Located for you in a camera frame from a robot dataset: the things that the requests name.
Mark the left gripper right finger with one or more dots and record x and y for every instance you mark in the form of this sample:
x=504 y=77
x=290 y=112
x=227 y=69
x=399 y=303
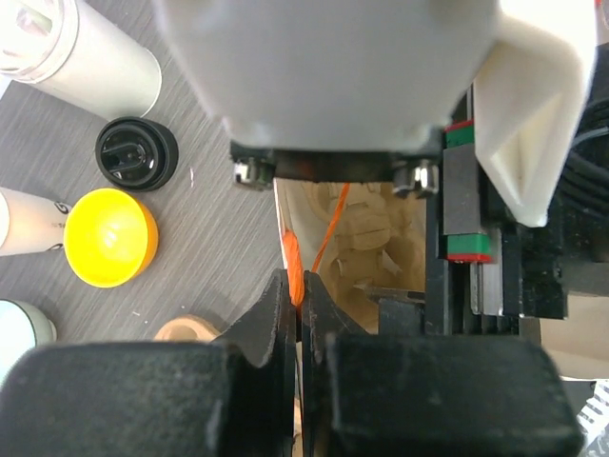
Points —
x=394 y=395

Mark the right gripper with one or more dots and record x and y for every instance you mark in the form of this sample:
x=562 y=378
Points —
x=485 y=273

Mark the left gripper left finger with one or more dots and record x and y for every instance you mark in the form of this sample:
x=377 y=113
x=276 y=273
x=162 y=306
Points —
x=232 y=396

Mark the brown paper bag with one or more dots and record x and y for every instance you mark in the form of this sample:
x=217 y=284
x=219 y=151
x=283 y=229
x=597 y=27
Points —
x=578 y=344

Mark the orange bowl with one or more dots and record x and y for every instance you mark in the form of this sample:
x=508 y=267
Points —
x=110 y=238

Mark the pale green bowl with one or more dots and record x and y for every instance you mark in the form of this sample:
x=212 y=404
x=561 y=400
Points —
x=23 y=327

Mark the stack of black lids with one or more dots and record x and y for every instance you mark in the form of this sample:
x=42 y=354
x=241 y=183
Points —
x=136 y=154

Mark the stack of paper cups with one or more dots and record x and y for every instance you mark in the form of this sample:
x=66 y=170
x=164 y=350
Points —
x=30 y=223

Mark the white straw holder cup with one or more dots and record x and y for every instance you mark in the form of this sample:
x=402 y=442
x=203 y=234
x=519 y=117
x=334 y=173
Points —
x=71 y=51

